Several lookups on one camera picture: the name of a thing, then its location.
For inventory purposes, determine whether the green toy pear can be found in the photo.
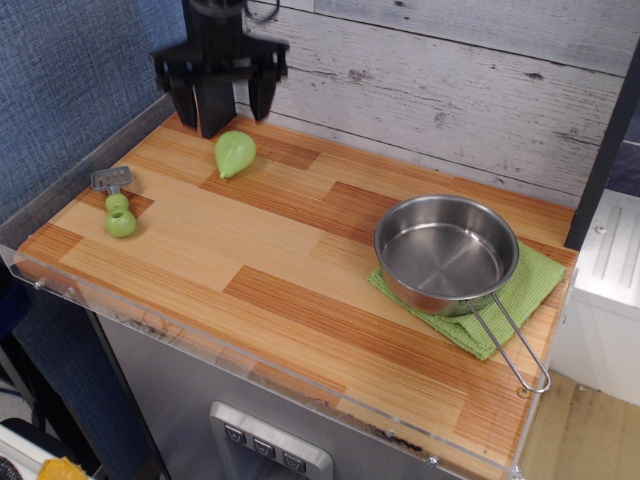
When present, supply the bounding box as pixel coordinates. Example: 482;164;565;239
215;131;257;179

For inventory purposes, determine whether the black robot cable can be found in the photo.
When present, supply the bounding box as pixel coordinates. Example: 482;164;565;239
244;0;282;24

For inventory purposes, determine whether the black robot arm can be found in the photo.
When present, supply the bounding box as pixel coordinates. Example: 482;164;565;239
151;1;289;139

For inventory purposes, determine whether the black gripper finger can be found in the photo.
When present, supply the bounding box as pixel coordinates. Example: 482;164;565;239
248;74;279;122
169;78;198;129

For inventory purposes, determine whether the stainless steel pot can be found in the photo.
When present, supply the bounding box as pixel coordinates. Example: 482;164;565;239
374;194;551;394

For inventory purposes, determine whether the black left post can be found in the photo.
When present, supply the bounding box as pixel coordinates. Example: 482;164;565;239
183;1;235;139

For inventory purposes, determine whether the yellow black object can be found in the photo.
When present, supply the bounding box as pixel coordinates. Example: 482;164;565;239
36;457;89;480

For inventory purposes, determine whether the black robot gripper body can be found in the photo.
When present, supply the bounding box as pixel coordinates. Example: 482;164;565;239
151;9;289;90

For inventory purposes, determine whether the green handled toy spatula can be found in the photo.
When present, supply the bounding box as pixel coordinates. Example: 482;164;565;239
91;166;137;238

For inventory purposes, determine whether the silver dispenser button panel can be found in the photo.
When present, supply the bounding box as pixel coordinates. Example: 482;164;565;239
209;401;334;479

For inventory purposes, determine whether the clear acrylic guard rail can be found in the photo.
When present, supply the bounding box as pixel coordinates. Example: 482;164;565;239
1;99;577;479

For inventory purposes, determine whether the black right post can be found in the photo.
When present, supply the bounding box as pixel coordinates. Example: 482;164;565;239
564;42;639;251

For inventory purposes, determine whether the green woven cloth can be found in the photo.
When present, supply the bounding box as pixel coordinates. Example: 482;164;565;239
367;243;567;361

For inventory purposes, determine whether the black post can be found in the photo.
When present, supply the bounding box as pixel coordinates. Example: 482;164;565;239
564;42;639;251
183;1;235;139

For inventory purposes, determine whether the white ridged box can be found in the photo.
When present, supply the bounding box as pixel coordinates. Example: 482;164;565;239
551;190;639;405

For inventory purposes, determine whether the stainless steel cabinet front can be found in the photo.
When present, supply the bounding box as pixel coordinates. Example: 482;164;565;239
98;316;454;479

